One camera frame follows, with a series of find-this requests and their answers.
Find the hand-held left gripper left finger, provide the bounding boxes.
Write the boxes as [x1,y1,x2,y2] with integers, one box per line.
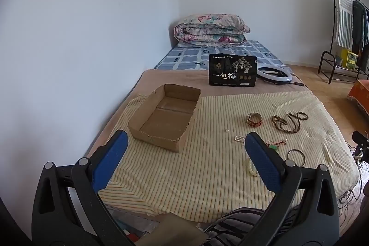
[31,130,136,246]

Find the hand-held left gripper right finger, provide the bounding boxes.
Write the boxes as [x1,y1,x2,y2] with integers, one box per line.
[238,131,341,246]

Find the cream bead bracelet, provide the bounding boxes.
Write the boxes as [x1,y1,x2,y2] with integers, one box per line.
[247,157,258,177]

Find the red string jade pendant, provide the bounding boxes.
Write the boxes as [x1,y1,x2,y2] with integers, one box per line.
[266,139,288,152]

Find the metal bangle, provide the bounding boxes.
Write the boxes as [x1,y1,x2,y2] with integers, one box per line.
[287,149,306,167]

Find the cardboard box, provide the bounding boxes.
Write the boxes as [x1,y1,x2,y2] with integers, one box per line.
[128,84,201,153]

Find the orange covered stool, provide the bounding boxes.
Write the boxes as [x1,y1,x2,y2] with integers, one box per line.
[347,79,369,114]

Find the yellow striped cloth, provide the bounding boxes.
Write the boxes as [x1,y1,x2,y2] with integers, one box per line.
[98,90,359,216]

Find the striped grey garment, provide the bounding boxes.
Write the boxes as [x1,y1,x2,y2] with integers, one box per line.
[202,208,292,246]

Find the yellow crate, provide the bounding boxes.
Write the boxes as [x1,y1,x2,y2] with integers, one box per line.
[342,49,358,71]

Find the black snack bag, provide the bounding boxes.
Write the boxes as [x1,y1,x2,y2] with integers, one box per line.
[209,54,258,88]

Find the flat cardboard piece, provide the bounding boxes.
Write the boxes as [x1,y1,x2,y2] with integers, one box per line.
[135,213,206,246]

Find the dark hanging clothes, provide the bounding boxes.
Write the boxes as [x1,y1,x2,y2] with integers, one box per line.
[351,0,369,53]

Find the blue checked bedsheet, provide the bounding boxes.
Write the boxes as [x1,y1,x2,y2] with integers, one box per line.
[153,40,286,71]

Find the black metal clothes rack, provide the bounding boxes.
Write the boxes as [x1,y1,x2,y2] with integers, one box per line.
[318,0,369,84]

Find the striped hanging towel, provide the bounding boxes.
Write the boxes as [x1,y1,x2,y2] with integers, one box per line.
[334,0,354,47]

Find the folded floral quilt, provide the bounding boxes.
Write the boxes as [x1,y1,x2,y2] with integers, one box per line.
[174,14,251,47]

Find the tangle of cables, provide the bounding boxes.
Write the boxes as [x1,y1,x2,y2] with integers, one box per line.
[337,145,369,218]

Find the brown bead necklace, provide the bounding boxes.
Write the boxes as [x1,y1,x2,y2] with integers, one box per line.
[271,111,309,134]

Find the white ring light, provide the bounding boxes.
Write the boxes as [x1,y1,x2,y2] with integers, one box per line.
[257,66,294,84]

